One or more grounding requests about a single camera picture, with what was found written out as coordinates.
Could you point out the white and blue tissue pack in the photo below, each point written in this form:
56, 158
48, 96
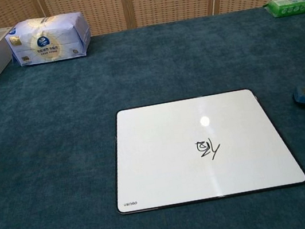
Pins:
48, 41

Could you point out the white whiteboard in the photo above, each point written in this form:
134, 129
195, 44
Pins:
175, 151

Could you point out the dark blue table cloth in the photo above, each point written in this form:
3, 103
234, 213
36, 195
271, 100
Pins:
57, 135

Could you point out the green wet wipes pack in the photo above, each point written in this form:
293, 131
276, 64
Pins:
290, 5

